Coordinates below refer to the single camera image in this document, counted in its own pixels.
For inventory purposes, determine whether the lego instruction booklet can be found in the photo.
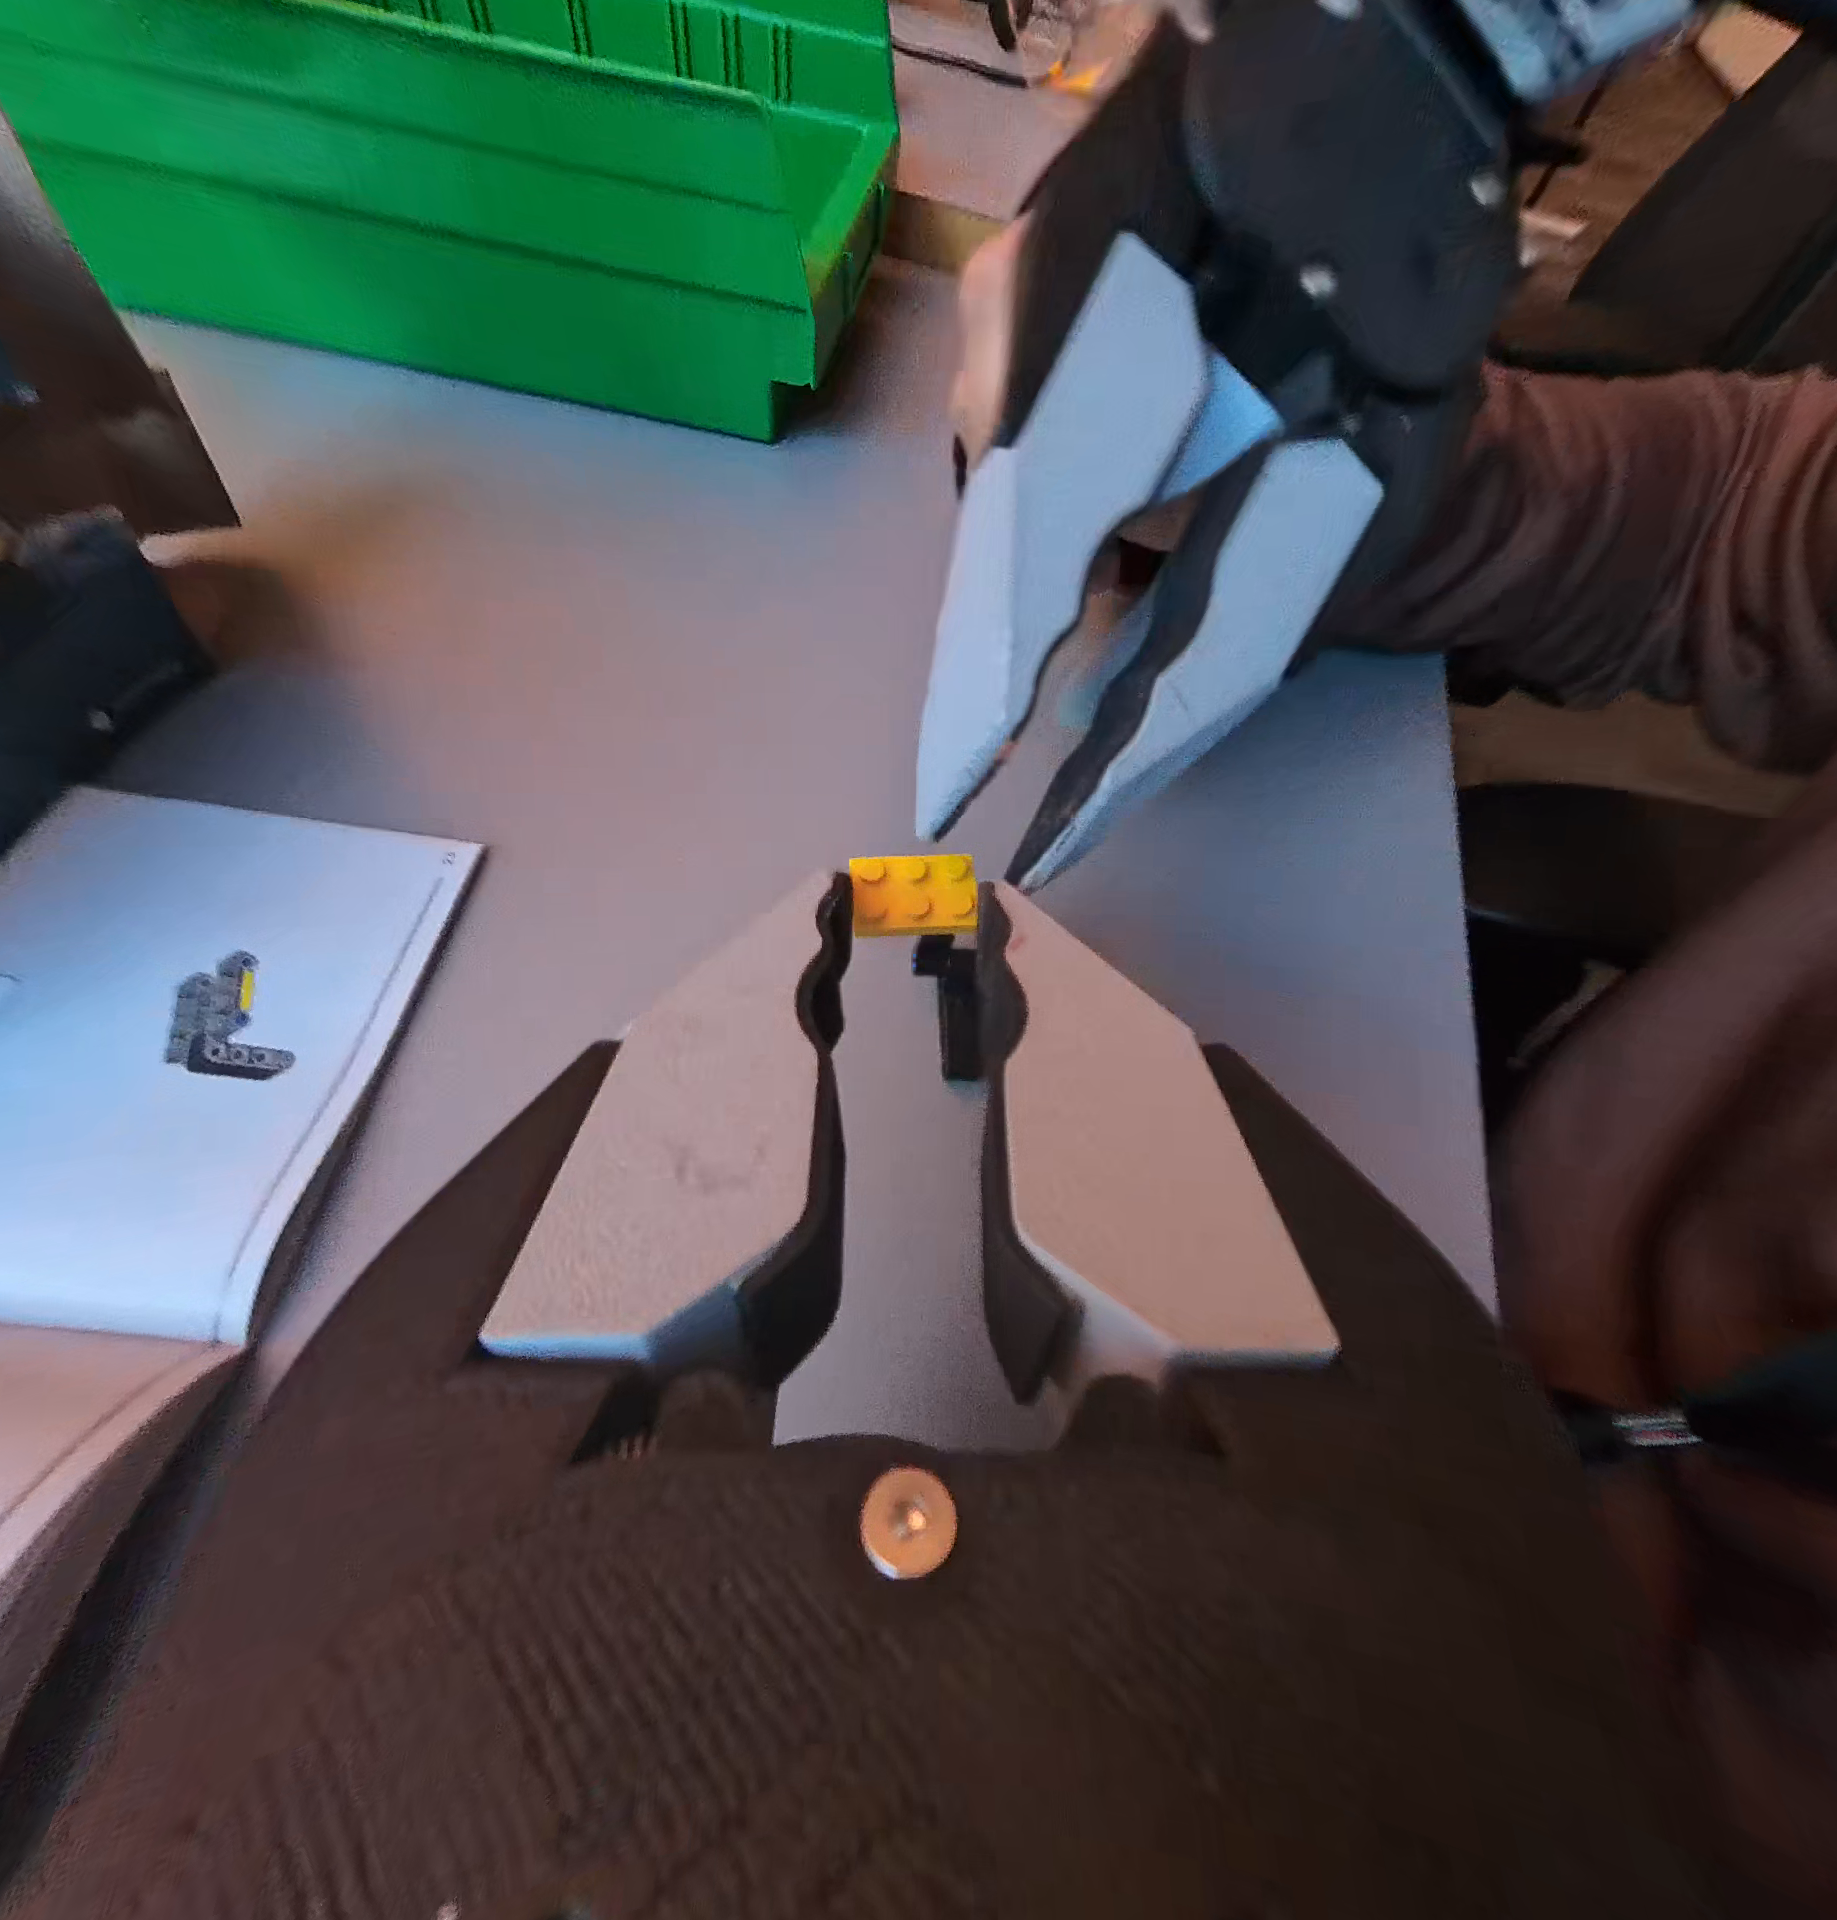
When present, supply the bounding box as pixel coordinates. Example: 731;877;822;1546
0;784;489;1652

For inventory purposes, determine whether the green plastic bin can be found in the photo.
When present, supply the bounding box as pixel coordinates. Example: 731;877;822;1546
297;0;902;137
0;0;902;446

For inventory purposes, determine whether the yellow lego brick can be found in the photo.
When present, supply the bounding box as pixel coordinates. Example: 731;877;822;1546
848;852;984;941

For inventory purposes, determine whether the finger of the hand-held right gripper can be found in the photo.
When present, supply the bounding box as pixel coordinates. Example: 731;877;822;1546
1006;437;1390;889
915;232;1215;844

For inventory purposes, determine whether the black cable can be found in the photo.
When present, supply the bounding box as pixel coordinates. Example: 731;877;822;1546
892;33;1037;94

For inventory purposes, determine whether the dark cardboard sheet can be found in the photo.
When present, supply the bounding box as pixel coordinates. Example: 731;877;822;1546
0;60;243;533

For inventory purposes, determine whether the person's left forearm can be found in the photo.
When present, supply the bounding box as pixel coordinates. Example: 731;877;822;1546
1487;802;1837;1412

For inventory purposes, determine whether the black lego piece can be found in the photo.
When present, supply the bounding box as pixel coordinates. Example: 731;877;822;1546
912;931;999;1086

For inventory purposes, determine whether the clear plastic bag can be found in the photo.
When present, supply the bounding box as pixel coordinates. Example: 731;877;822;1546
1007;0;1211;84

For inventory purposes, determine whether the person's right forearm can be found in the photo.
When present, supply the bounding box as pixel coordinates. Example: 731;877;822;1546
1300;361;1837;773

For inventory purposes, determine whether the person's right hand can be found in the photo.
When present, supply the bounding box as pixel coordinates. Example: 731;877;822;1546
953;226;1056;470

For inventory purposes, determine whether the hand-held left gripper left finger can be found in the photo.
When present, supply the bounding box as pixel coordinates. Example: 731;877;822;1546
480;868;859;1397

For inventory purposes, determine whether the black wristwatch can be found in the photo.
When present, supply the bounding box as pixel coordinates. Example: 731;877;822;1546
1552;1332;1837;1489

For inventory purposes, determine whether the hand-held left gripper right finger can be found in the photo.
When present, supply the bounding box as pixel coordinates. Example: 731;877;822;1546
976;878;1345;1407

